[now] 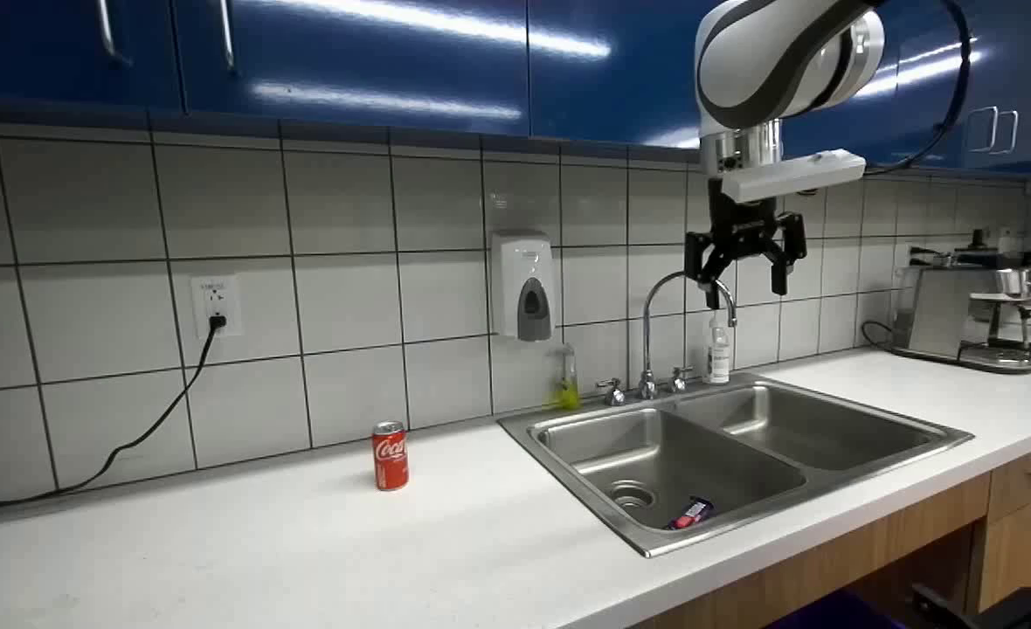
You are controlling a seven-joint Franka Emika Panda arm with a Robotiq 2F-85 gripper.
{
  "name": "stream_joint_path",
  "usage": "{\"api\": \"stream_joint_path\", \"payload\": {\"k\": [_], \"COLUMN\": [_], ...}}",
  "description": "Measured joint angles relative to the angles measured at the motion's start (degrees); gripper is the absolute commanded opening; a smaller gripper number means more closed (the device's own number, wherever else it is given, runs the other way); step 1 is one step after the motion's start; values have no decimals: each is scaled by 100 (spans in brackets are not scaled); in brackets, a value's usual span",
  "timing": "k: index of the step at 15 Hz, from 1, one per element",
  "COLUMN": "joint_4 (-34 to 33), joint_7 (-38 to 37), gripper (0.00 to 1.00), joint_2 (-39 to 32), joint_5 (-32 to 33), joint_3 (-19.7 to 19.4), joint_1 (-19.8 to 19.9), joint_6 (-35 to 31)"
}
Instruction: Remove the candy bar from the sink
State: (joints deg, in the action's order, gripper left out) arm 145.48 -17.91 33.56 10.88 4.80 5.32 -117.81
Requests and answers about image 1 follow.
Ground white soap dispenser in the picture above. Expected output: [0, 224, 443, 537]
[494, 233, 555, 344]

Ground chrome gooseneck faucet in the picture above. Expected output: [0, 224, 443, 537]
[594, 269, 739, 410]

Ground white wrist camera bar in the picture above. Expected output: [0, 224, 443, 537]
[718, 151, 868, 204]

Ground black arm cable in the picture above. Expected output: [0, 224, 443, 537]
[868, 0, 974, 177]

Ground stainless steel double sink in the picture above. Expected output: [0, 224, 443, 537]
[502, 381, 965, 558]

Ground black chair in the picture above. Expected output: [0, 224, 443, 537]
[908, 582, 1031, 629]

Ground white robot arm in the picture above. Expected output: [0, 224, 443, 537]
[685, 0, 883, 309]

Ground white wall outlet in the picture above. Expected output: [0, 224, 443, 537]
[192, 275, 241, 339]

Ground silver espresso machine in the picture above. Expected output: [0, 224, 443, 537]
[893, 232, 1031, 374]

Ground sink drain strainer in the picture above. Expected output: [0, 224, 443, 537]
[609, 488, 654, 510]

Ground white soap bottle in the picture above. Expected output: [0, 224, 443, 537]
[706, 314, 734, 384]

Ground blue upper cabinets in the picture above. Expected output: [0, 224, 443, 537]
[0, 0, 1031, 177]

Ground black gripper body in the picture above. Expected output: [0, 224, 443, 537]
[709, 177, 776, 261]

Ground red soda can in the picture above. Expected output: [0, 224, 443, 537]
[370, 423, 409, 488]

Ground black power cable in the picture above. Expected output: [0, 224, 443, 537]
[0, 311, 229, 514]

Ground wooden base cabinet drawers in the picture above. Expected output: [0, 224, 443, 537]
[638, 450, 1031, 629]

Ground purple protein candy bar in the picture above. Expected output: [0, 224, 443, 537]
[667, 499, 714, 532]

